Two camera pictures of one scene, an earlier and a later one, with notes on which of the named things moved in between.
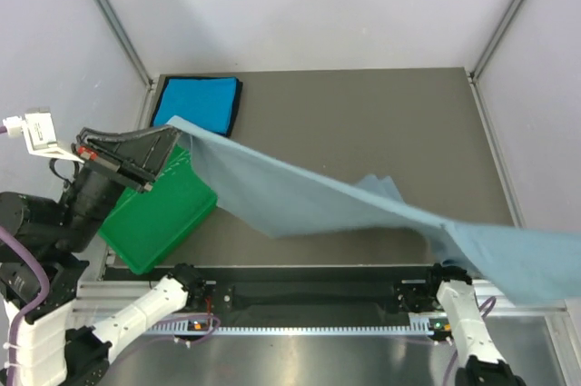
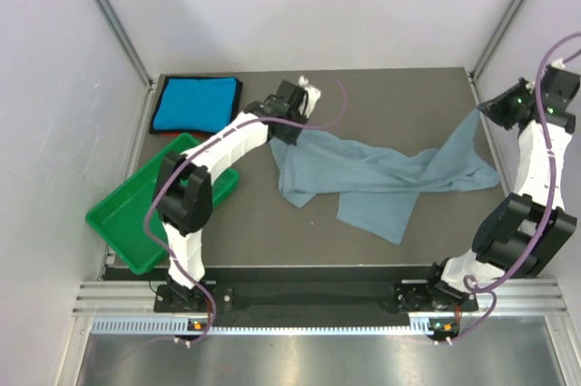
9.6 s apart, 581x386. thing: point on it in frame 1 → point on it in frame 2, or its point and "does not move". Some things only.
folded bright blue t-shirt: x=211 y=102 does not move
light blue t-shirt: x=514 y=264 → x=376 y=186
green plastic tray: x=143 y=226 does not move
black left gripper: x=132 y=155 → x=288 y=137
